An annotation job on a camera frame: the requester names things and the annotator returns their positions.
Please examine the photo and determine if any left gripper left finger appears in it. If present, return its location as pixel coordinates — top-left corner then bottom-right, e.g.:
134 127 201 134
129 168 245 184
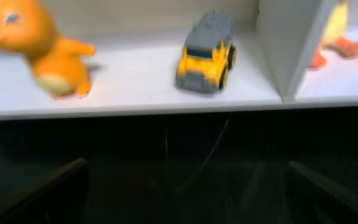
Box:
0 157 90 224

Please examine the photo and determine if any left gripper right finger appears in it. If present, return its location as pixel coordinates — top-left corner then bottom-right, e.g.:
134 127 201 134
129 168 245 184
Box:
286 161 358 224

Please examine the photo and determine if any grey and yellow toy truck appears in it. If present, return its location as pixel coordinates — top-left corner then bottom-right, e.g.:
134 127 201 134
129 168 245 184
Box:
175 10 238 95

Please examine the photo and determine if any yellow rubber duck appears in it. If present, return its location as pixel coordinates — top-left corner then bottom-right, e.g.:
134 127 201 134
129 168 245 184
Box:
0 0 96 100

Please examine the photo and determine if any white shelf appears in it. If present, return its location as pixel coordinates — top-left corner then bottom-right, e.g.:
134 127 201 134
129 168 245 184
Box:
0 0 358 121

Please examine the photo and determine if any yellow plush duck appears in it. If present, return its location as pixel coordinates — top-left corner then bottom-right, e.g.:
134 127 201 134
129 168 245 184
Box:
308 0 358 70

